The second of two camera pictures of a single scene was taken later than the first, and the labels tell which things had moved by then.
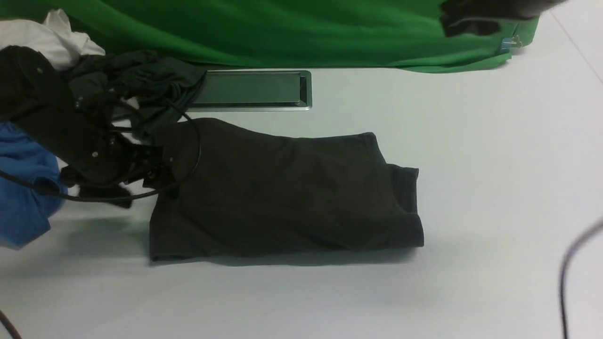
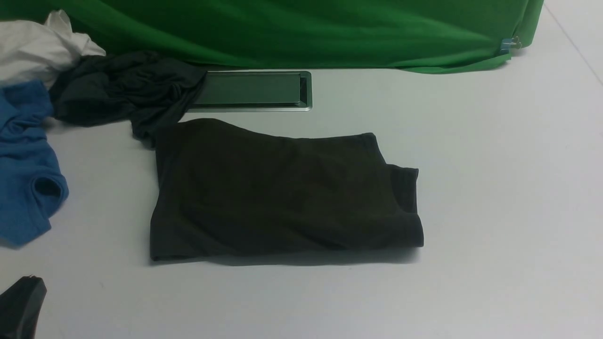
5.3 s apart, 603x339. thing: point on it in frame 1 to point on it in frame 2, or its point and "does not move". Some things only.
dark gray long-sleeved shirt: [232, 189] does not move
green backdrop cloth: [398, 36] does not move
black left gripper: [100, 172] to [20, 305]
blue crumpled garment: [25, 213] does not move
